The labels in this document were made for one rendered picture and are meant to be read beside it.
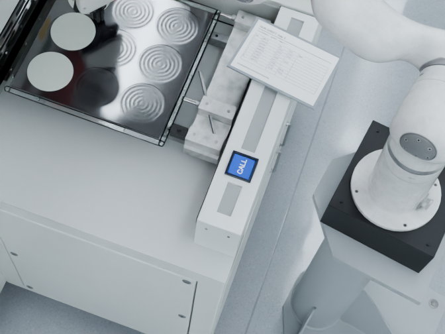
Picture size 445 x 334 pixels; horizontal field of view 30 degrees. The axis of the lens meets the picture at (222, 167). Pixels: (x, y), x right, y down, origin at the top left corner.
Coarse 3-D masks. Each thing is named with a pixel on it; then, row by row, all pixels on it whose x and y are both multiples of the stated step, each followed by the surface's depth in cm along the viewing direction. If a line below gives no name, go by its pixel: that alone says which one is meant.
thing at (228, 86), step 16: (240, 32) 192; (224, 48) 190; (224, 64) 188; (224, 80) 187; (240, 80) 187; (208, 96) 185; (224, 96) 185; (240, 96) 185; (208, 128) 181; (224, 128) 182; (224, 144) 182; (208, 160) 181
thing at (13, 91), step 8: (8, 88) 179; (24, 96) 179; (32, 96) 179; (48, 104) 178; (56, 104) 178; (64, 112) 179; (72, 112) 178; (80, 112) 178; (88, 120) 178; (96, 120) 178; (104, 120) 178; (112, 128) 178; (120, 128) 177; (136, 136) 177; (144, 136) 177
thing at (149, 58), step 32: (64, 0) 190; (128, 0) 191; (160, 0) 192; (96, 32) 187; (128, 32) 188; (160, 32) 188; (192, 32) 189; (96, 64) 184; (128, 64) 184; (160, 64) 185; (64, 96) 180; (96, 96) 180; (128, 96) 181; (160, 96) 182; (128, 128) 178; (160, 128) 178
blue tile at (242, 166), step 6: (234, 156) 170; (240, 156) 170; (234, 162) 169; (240, 162) 169; (246, 162) 169; (252, 162) 170; (234, 168) 169; (240, 168) 169; (246, 168) 169; (252, 168) 169; (234, 174) 168; (240, 174) 168; (246, 174) 168
